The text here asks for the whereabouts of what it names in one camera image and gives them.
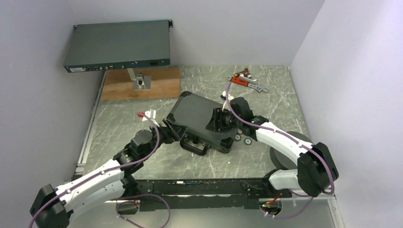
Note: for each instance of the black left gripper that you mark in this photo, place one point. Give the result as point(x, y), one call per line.
point(167, 133)

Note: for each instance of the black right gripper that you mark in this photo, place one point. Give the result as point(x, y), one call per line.
point(218, 115)

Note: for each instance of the black foam-lined poker case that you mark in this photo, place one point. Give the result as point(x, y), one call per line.
point(192, 113)

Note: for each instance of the green poker chip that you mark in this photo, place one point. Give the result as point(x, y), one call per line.
point(247, 141)

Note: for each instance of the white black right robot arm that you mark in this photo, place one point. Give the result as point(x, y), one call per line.
point(315, 171)

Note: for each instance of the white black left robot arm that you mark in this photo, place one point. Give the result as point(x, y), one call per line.
point(54, 206)

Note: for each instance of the poker chip beside case lower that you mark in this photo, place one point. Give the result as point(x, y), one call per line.
point(237, 137)

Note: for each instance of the adjustable metal wrench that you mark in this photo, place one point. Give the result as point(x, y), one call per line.
point(247, 82)

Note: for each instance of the wooden board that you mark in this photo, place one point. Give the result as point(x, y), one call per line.
point(165, 83)

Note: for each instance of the grey foam roll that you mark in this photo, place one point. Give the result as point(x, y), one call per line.
point(281, 161)

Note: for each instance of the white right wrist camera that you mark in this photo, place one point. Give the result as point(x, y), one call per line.
point(224, 96)

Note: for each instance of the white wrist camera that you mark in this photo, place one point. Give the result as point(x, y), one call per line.
point(224, 96)
point(148, 117)

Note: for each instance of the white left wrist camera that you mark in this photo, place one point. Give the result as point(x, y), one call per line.
point(148, 117)

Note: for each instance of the metal stand bracket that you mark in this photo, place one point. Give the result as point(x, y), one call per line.
point(140, 81)

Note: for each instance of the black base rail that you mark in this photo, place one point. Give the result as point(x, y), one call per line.
point(246, 193)

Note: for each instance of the grey rack network switch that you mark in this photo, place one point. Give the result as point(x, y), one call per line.
point(119, 45)

